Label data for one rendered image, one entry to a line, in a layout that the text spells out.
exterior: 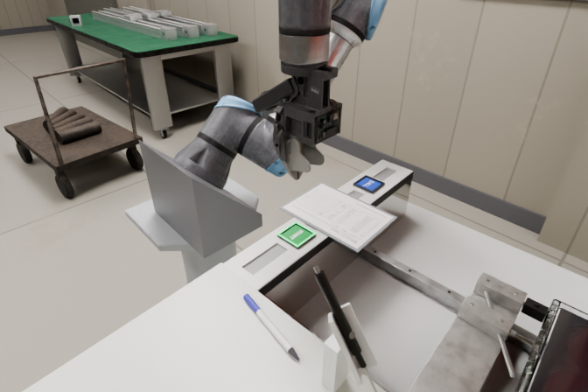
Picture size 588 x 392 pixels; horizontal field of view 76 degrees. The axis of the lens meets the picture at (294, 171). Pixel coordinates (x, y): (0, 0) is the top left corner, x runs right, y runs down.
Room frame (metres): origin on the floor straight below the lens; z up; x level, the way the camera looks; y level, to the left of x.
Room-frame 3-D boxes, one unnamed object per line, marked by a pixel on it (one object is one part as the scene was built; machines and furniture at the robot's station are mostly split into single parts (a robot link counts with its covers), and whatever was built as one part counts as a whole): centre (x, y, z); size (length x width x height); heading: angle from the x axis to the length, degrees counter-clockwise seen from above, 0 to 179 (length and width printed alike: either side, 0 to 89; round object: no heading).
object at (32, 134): (2.56, 1.65, 0.44); 1.11 x 0.65 x 0.88; 53
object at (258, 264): (0.67, -0.09, 0.89); 0.55 x 0.09 x 0.14; 137
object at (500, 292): (0.50, -0.39, 0.89); 0.08 x 0.03 x 0.03; 47
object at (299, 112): (0.57, -0.02, 1.25); 0.09 x 0.08 x 0.12; 47
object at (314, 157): (0.58, -0.03, 1.14); 0.06 x 0.03 x 0.09; 47
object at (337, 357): (0.27, -0.06, 1.03); 0.06 x 0.04 x 0.13; 47
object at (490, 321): (0.44, -0.33, 0.89); 0.08 x 0.03 x 0.03; 47
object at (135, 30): (4.18, 1.73, 0.47); 2.58 x 1.01 x 0.93; 44
